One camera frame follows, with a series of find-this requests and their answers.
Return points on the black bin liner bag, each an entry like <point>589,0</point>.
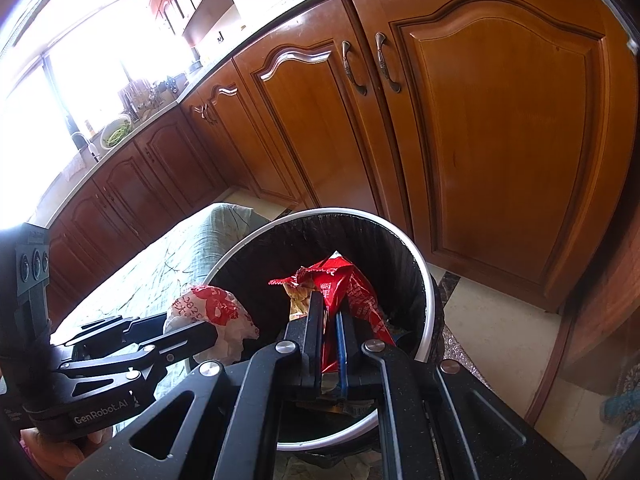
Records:
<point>280,255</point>

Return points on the red snack packet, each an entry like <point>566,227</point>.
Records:
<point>360,295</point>

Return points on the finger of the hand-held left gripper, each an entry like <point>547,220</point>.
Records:
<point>125,327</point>
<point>175,342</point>

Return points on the metal kitchen faucet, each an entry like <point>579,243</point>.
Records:
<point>86,146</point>

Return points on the dark wooden furniture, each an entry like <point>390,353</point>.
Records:
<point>600,310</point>

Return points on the person's left hand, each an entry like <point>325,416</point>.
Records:
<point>60,457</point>

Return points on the large wooden cabinet door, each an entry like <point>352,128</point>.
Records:
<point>500,135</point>

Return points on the bowl of green vegetables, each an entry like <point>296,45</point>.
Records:
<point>116,132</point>

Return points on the white rimmed round bin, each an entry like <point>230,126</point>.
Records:
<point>310,447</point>

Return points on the white red-printed paper wrapper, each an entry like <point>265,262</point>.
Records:
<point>215,310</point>

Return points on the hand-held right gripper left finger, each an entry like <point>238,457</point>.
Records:
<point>315,332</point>

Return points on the bright kitchen window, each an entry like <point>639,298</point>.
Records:
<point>75,75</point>

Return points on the pale green printed cloth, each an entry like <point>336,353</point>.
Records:
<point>165,260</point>

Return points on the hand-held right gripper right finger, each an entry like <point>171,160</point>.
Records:
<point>344,360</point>

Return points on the brown range hood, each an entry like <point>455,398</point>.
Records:
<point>210,15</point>

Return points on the dark wooden cabinet door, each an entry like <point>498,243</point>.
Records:
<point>85,240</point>
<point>132,195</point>
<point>180,165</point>

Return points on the teal patterned cloth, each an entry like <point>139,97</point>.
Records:
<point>622,410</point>

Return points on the kitchen utensil rack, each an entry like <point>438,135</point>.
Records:
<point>150,92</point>

